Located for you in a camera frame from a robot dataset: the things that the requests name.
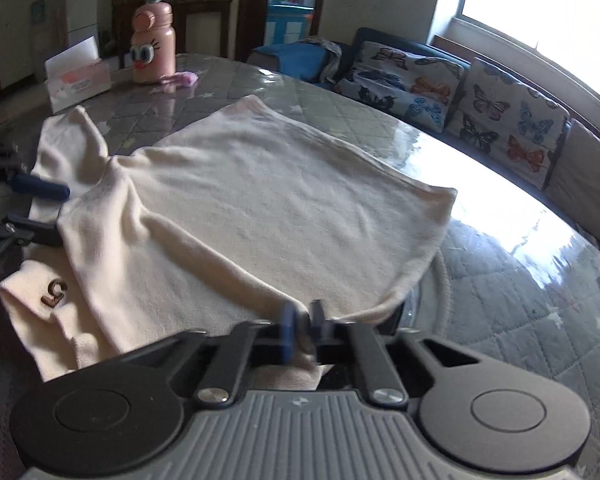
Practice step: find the large butterfly print cushion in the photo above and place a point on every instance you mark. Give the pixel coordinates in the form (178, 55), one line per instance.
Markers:
(510, 120)

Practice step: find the window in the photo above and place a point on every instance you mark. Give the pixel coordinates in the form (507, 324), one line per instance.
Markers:
(530, 0)

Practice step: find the pink cartoon face bottle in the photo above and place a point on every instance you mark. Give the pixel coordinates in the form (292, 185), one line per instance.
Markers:
(152, 55)

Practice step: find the round built-in cooktop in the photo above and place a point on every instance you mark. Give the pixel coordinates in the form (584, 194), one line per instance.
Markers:
(411, 316)

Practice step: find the blue cabinet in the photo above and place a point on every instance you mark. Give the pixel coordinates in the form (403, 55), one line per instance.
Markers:
(290, 25)

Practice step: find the grey cloth on sofa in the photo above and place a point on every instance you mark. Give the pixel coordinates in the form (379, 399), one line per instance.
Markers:
(327, 50)

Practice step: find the pink scrunchie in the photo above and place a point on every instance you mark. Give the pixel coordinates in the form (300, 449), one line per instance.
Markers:
(182, 79)

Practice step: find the small butterfly print cushion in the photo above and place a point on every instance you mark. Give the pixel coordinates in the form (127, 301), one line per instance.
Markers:
(405, 85)

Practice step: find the dark wooden door frame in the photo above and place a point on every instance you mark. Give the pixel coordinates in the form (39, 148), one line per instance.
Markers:
(250, 10)

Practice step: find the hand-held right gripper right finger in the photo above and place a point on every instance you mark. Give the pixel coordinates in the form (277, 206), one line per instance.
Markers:
(317, 322)

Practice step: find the cream shirt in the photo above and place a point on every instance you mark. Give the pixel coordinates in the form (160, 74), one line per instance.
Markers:
(260, 195)

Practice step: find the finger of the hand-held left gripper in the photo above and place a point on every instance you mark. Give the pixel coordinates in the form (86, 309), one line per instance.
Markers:
(30, 232)
(40, 187)

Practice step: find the pink tissue box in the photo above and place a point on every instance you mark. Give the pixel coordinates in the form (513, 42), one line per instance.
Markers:
(77, 85)

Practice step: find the white refrigerator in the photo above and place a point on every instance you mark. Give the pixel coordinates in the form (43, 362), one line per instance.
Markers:
(82, 10)

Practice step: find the plain beige cushion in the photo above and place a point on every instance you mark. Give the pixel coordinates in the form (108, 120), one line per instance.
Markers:
(590, 185)

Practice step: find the water dispenser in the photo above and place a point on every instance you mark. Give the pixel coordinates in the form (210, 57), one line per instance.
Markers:
(39, 12)

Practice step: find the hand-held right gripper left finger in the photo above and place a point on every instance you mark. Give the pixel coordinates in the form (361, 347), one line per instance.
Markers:
(286, 332)

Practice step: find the wooden display cabinet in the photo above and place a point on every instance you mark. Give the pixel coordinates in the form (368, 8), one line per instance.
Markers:
(205, 25)

